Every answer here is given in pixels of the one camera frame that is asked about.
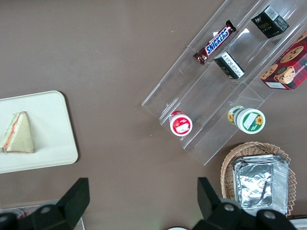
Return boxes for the red lid white cup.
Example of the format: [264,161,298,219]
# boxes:
[168,110,193,137]

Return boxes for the stack of foil trays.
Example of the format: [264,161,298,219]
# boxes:
[231,154,290,216]

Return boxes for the clear acrylic stepped shelf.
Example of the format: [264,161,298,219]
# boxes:
[141,0,307,167]

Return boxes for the triangular sandwich wedge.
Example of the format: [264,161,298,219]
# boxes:
[0,111,35,155]

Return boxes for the white rectangular snack tray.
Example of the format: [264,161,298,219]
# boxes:
[286,214,307,230]

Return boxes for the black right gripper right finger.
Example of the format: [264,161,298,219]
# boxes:
[191,176,258,230]

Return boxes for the light tan wicker basket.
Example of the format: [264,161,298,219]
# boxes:
[220,141,297,217]

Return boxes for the small black carton box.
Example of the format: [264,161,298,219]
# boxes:
[250,5,290,39]
[213,51,246,80]

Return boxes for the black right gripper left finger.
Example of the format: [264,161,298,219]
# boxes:
[18,177,91,230]

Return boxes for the Snickers chocolate bar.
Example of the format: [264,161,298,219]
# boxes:
[193,19,237,66]

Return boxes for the green lid white cup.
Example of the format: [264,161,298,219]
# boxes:
[227,105,266,134]

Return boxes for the cream plastic serving tray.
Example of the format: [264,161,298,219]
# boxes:
[0,90,79,174]

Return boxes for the red tartan cookie box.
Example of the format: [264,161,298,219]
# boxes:
[260,30,307,91]

